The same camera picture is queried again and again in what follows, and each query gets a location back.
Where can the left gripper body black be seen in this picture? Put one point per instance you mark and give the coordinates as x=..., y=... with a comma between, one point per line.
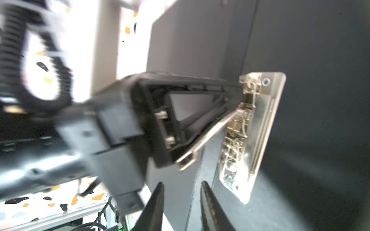
x=98, y=139

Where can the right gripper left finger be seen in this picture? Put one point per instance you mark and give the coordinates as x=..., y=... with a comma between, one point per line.
x=151, y=217

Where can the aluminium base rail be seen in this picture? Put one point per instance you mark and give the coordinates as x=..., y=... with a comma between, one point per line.
x=29, y=219

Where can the orange folder black inside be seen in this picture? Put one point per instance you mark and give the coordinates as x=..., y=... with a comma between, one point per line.
x=315, y=173

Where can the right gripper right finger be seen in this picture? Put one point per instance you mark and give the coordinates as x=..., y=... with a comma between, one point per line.
x=213, y=218

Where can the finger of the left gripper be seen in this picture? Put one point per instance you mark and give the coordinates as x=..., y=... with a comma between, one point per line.
x=176, y=111

